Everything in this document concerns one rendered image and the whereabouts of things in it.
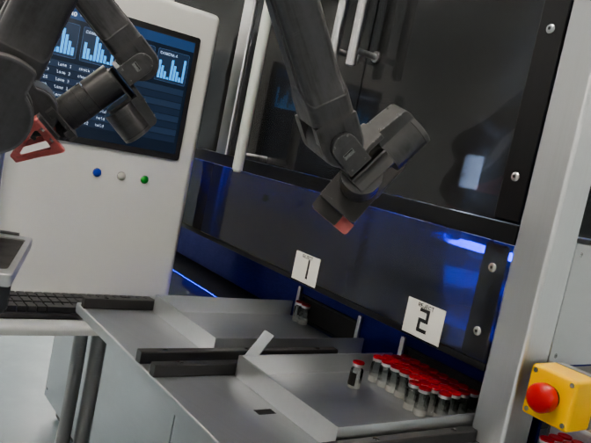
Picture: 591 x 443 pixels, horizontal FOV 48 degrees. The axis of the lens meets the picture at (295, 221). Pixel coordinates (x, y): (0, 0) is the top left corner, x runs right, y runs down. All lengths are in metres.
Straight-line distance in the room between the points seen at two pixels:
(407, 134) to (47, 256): 1.02
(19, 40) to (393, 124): 0.45
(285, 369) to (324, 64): 0.56
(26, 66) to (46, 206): 0.96
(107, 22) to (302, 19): 0.45
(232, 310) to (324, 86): 0.77
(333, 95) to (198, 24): 0.97
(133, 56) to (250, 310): 0.63
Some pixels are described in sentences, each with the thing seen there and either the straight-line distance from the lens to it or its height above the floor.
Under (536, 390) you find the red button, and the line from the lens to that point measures 0.97.
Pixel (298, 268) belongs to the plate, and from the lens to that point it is 1.40.
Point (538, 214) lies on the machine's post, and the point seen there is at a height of 1.23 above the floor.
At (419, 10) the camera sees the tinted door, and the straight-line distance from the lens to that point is 1.28.
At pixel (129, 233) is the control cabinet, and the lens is 1.70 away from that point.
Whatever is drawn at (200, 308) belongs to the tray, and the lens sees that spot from 1.42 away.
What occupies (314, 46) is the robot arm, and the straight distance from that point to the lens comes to 0.78.
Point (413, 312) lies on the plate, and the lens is 1.15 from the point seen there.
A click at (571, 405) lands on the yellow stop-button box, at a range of 0.98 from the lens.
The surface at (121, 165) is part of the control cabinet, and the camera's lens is 1.67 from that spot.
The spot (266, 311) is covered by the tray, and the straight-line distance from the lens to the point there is 1.51.
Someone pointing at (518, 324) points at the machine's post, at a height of 1.07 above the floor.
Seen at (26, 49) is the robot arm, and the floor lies 1.29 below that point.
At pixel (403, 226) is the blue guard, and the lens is 1.18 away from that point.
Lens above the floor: 1.25
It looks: 6 degrees down
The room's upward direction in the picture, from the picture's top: 12 degrees clockwise
